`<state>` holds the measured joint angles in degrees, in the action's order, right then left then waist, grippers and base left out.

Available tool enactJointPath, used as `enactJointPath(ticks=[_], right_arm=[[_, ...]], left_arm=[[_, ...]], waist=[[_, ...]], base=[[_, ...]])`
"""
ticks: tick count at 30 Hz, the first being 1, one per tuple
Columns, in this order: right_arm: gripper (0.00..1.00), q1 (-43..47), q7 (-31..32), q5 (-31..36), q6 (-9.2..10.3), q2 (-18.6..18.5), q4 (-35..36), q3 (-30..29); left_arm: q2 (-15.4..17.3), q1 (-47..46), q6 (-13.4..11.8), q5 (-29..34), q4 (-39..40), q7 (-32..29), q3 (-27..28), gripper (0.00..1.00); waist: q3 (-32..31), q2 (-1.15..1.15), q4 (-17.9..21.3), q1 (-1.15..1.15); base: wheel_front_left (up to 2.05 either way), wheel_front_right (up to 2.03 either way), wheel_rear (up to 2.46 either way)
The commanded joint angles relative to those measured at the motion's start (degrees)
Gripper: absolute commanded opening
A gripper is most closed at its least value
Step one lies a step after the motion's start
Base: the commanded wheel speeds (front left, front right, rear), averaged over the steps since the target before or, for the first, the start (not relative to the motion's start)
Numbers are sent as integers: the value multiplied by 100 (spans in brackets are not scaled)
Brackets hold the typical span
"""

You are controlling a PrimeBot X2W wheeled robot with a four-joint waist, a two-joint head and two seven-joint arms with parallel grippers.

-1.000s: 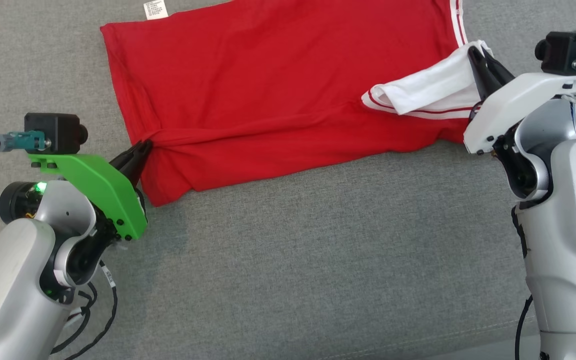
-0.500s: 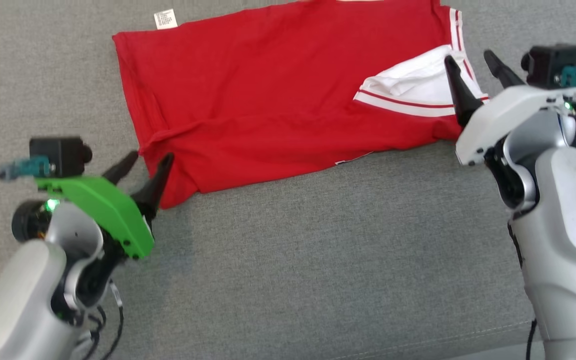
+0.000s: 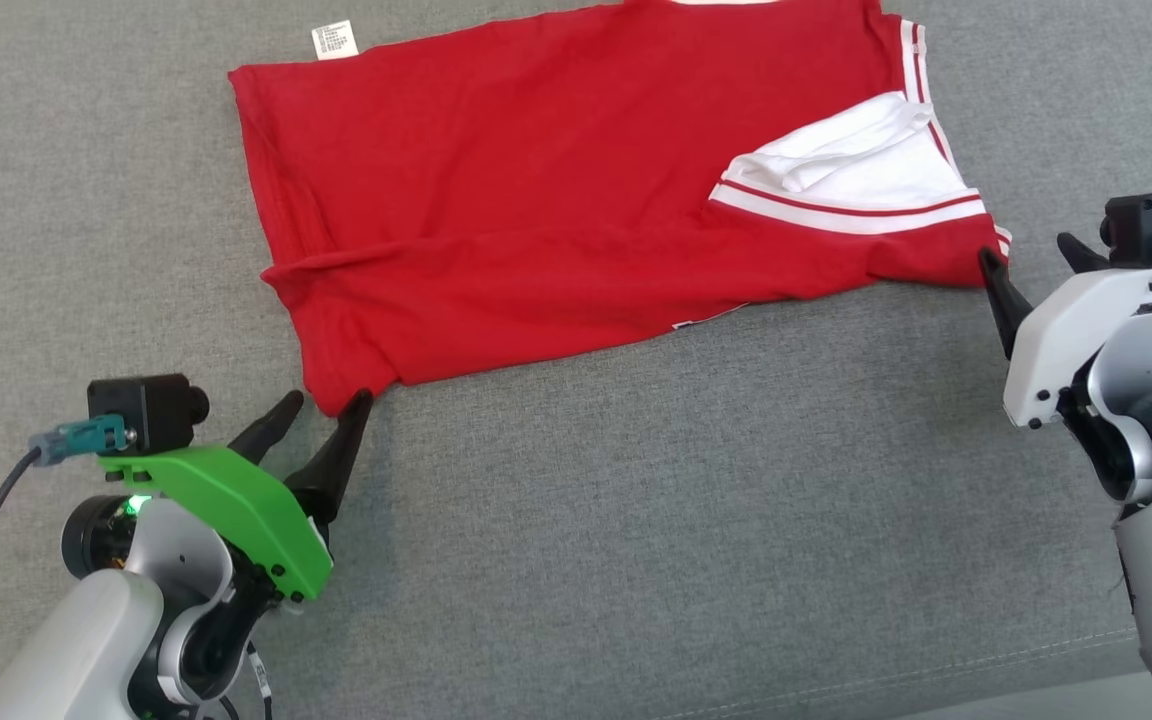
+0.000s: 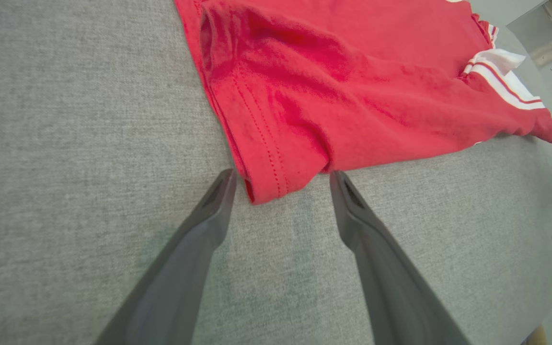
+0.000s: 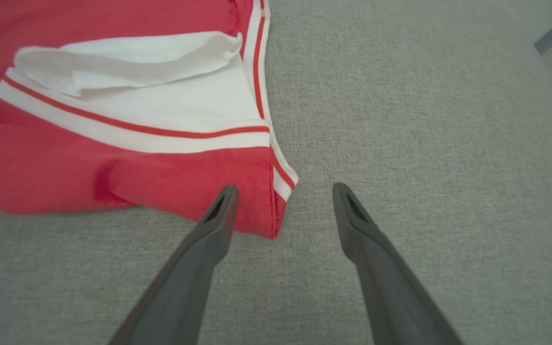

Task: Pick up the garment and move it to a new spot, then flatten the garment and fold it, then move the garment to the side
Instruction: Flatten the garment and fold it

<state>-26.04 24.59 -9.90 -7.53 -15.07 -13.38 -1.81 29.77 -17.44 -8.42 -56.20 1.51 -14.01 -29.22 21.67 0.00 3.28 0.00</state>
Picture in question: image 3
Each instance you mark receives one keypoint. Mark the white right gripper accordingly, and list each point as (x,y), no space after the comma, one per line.
(1066,330)

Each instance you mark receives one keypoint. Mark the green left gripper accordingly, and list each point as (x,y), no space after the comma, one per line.
(236,500)

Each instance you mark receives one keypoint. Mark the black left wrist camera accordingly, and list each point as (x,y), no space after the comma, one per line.
(141,410)

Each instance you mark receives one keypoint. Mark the red white basketball jersey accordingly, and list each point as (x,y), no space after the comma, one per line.
(496,220)

